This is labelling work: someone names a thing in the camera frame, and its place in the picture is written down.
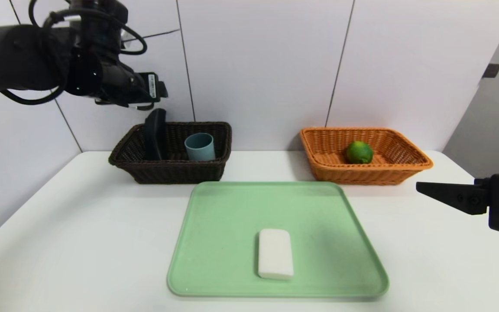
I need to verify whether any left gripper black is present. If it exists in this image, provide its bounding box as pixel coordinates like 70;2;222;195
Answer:
128;72;168;102

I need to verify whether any blue-grey plastic cup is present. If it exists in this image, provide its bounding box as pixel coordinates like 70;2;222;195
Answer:
184;133;216;162

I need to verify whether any green lime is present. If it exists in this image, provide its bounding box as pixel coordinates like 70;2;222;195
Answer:
346;141;374;165

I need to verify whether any white soap bar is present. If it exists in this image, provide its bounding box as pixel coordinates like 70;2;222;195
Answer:
258;229;295;280

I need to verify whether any orange wicker basket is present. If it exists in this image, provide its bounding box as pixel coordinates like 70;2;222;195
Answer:
299;127;433;186

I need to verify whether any dark brown wicker basket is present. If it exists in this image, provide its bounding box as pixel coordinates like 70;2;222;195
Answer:
108;122;233;185

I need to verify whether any light green plastic tray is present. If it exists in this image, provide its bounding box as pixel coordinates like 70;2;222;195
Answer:
167;181;389;298

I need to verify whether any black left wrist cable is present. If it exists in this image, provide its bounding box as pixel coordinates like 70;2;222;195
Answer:
0;8;148;105

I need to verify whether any thin black cable tie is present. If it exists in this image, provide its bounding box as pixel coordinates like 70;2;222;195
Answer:
122;29;181;42

